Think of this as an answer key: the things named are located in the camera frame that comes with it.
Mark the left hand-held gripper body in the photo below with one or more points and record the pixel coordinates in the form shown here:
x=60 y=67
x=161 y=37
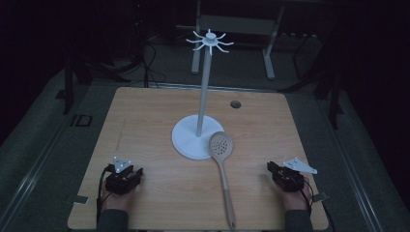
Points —
x=118 y=183

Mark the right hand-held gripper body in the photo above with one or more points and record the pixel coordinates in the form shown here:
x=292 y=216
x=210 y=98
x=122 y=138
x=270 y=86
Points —
x=288 y=180

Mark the beige slotted spoon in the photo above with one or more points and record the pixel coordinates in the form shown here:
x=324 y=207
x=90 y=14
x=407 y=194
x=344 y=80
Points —
x=221 y=146

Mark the white utensil rack stand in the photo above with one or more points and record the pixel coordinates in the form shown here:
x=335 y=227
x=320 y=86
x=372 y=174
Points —
x=196 y=141

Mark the person's left hand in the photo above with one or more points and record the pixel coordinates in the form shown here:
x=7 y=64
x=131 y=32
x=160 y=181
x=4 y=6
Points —
x=117 y=201

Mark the person's right hand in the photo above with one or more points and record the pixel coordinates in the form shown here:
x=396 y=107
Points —
x=296 y=199

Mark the black stand legs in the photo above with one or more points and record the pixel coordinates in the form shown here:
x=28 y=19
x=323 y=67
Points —
x=328 y=87
x=80 y=74

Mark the grey metal table frame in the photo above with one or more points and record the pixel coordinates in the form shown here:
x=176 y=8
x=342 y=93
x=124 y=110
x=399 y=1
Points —
x=237 y=24

